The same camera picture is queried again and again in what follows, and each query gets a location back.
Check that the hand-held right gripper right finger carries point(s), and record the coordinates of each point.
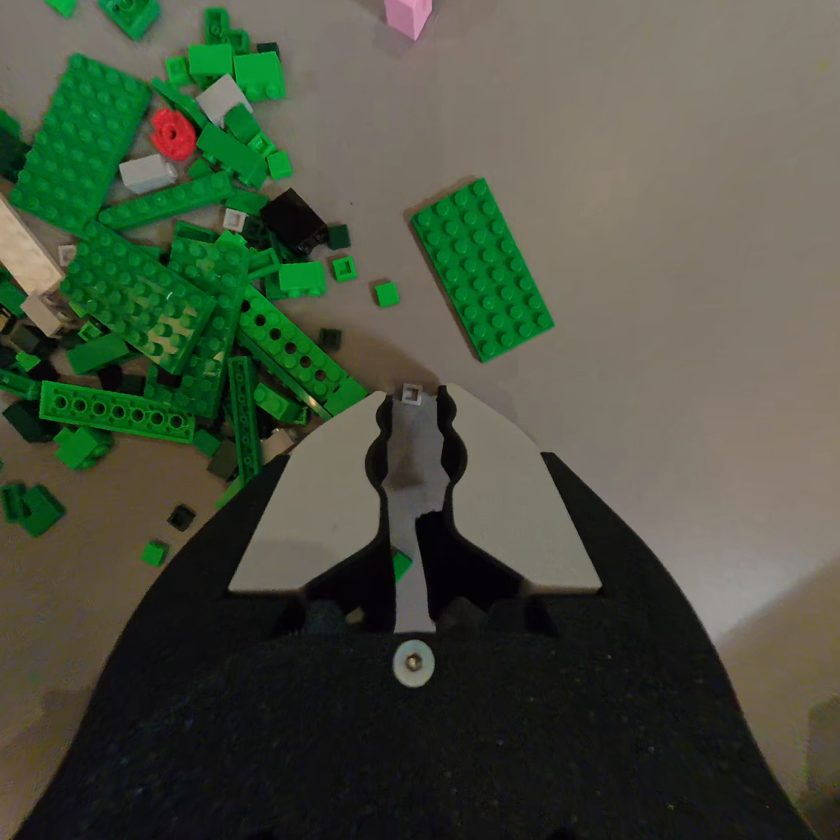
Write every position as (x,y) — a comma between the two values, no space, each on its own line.
(518,518)

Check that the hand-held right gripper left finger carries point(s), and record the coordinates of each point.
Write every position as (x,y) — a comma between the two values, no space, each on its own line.
(315,518)

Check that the small grey square tile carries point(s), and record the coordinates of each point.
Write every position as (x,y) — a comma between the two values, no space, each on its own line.
(407,388)

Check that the long thin green plate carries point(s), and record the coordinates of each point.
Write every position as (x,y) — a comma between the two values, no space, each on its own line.
(243,420)

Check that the green studded baseplate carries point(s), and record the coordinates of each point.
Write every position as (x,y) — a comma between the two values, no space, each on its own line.
(131,295)
(220,289)
(79,144)
(482,269)

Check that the shiny black brick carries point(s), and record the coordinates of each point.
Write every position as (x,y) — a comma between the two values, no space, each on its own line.
(292,220)

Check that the long white brick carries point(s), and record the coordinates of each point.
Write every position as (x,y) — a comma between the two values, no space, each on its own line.
(29,246)

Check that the red round brick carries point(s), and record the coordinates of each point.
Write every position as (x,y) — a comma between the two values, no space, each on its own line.
(174,134)

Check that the pile of green toy bricks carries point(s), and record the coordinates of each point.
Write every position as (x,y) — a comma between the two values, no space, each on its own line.
(259,75)

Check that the pink toy brick pig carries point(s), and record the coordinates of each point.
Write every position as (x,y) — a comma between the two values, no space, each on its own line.
(408,16)

